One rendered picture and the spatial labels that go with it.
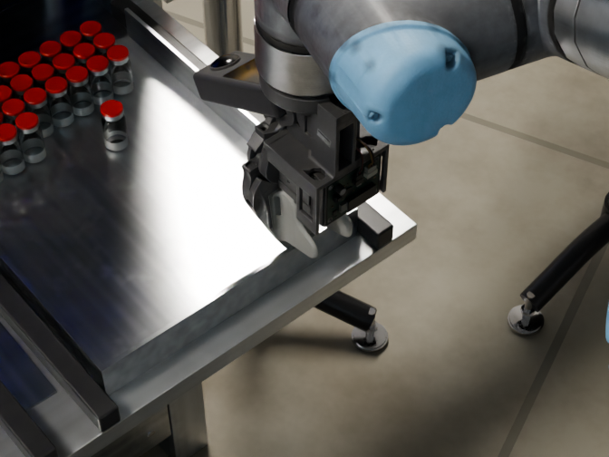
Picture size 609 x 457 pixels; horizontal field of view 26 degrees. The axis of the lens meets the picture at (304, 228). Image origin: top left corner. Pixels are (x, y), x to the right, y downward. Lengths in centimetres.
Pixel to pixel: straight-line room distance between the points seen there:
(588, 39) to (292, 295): 42
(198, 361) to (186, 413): 88
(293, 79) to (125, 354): 27
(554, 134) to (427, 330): 52
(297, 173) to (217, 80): 11
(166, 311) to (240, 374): 103
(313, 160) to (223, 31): 78
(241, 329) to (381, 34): 38
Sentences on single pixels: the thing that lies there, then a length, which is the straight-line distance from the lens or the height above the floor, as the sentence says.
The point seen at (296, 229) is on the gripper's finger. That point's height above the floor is 96.
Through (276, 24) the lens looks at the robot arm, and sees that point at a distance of 87.
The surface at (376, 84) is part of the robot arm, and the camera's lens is 75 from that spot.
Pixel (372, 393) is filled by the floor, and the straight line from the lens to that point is 210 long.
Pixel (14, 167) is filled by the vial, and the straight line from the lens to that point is 120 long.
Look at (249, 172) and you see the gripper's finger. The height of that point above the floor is 102.
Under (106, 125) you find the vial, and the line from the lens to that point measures 120.
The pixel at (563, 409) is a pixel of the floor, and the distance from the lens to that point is 212.
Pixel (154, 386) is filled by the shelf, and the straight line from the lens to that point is 105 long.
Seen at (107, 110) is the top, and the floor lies 93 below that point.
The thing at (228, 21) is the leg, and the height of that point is 64.
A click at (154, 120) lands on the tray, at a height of 88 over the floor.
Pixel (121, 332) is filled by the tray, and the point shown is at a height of 88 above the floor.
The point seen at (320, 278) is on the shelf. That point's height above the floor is 88.
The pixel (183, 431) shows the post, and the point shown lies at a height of 8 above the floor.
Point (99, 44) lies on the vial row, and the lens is 126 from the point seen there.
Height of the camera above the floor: 175
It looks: 49 degrees down
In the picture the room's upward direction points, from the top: straight up
